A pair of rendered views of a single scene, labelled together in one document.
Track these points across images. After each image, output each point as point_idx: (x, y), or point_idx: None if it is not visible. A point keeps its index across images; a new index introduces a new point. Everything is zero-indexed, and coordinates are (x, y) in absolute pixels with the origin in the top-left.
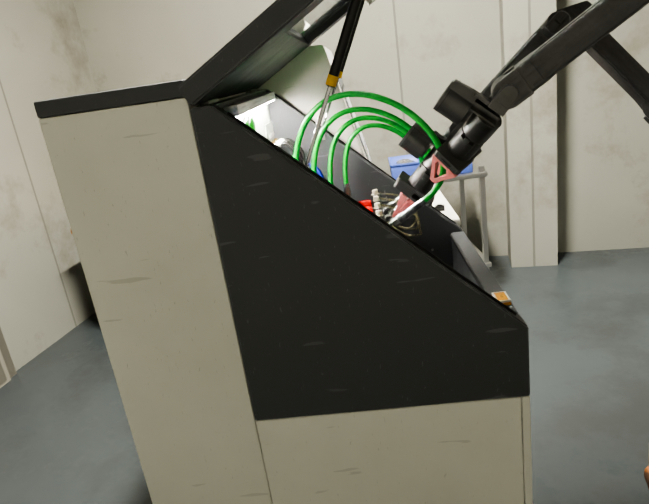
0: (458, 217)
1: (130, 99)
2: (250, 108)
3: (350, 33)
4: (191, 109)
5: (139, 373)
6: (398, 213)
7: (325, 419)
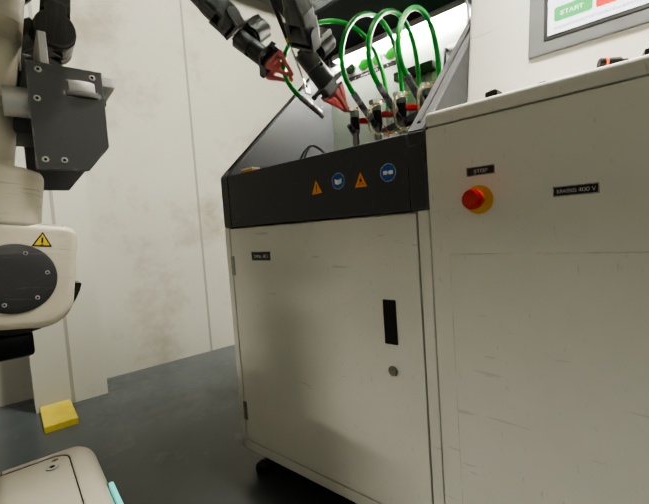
0: (431, 112)
1: None
2: (358, 49)
3: (276, 17)
4: None
5: None
6: (339, 108)
7: None
